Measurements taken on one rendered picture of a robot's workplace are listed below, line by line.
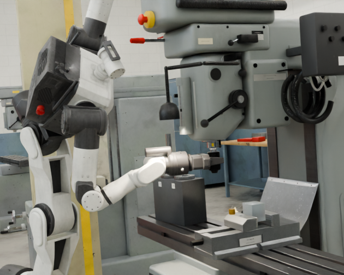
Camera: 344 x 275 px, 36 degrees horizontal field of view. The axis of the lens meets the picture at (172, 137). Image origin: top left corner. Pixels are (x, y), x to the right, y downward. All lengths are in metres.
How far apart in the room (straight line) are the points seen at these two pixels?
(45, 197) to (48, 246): 0.20
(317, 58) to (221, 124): 0.41
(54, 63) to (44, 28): 1.65
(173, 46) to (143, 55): 9.85
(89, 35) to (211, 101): 0.60
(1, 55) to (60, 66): 9.00
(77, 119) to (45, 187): 0.49
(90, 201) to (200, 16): 0.75
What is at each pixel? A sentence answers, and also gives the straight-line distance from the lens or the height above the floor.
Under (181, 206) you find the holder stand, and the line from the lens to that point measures 2.22.
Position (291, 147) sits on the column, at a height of 1.24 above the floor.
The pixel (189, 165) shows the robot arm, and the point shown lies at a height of 1.23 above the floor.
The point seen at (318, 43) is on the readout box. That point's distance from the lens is 1.87.
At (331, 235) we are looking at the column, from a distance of 2.19.
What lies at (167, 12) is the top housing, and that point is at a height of 1.77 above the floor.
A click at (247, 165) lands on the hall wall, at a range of 9.30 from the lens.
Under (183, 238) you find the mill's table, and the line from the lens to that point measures 2.11.
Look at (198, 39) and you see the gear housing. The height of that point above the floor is 1.67.
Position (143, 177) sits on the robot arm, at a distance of 1.93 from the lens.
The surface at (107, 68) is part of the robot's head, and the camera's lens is 1.99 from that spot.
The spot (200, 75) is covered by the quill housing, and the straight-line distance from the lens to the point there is 1.93.
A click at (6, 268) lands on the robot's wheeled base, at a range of 2.68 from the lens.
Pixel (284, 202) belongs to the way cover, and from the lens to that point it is 2.25.
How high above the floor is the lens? 1.44
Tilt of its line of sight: 3 degrees down
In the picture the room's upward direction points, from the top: 4 degrees counter-clockwise
